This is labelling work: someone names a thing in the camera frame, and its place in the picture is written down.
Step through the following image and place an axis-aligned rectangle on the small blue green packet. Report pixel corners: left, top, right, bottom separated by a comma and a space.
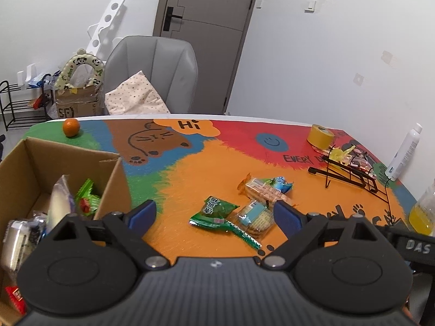
260, 176, 294, 194

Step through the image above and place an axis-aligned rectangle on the black wire rack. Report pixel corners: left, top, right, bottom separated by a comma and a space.
307, 144, 391, 226

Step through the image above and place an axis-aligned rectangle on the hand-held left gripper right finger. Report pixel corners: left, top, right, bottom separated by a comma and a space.
261, 200, 386, 271

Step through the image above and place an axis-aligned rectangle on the blue white plastic bag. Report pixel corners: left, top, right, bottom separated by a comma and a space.
27, 73, 55, 89

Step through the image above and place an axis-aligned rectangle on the grey chair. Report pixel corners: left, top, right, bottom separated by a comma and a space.
104, 36, 198, 114

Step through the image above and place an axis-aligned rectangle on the inflatable panda ring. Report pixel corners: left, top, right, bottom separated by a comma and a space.
54, 48, 105, 90

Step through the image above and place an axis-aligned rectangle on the dotted cream cushion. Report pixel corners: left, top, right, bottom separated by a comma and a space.
104, 70, 171, 116

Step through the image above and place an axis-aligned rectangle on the taped cardboard box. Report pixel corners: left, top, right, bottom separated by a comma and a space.
54, 83, 104, 120

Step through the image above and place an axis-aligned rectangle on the glass jar with yellow liquid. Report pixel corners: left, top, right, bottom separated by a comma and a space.
408, 178, 435, 236

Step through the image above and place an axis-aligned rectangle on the grey door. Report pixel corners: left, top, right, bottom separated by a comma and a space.
153, 0, 264, 114

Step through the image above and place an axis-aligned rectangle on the white bottle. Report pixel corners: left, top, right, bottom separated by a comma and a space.
385, 123, 423, 181

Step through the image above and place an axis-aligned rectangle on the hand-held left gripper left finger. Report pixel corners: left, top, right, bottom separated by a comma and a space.
46, 200, 170, 271

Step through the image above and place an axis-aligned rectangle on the green candy packet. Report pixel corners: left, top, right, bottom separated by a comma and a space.
74, 178, 102, 218

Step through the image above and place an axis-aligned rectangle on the black shoe rack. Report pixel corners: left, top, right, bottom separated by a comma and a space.
0, 80, 57, 131

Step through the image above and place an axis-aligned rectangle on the clear packet with dark label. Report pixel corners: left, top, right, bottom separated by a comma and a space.
0, 212, 48, 272

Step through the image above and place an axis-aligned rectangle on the long white cake packet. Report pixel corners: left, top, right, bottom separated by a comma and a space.
46, 175, 77, 231

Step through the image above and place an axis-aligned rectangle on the black door handle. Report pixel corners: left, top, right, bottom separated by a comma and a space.
163, 6, 184, 32

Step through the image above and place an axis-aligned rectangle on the blue cookie packet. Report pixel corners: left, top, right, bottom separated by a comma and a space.
226, 199, 276, 238

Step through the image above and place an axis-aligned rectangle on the orange cracker packet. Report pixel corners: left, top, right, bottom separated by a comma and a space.
237, 173, 296, 208

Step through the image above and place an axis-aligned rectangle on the orange fruit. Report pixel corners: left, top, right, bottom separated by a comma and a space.
63, 118, 81, 138

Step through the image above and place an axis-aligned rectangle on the clear red snack packet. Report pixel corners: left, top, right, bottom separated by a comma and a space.
343, 143, 376, 177

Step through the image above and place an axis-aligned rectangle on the yellow tape roll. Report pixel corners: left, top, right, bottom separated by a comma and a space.
307, 124, 335, 148

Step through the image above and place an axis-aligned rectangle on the large green snack packet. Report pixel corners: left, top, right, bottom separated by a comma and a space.
189, 196, 262, 250

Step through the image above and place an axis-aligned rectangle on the colourful printed table mat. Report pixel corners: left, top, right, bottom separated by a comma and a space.
20, 115, 418, 262

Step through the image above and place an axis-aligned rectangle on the yellow plastic wrapper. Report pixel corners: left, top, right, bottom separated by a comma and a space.
326, 146, 356, 164

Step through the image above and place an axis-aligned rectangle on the white perforated board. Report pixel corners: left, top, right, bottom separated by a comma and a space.
85, 0, 126, 58

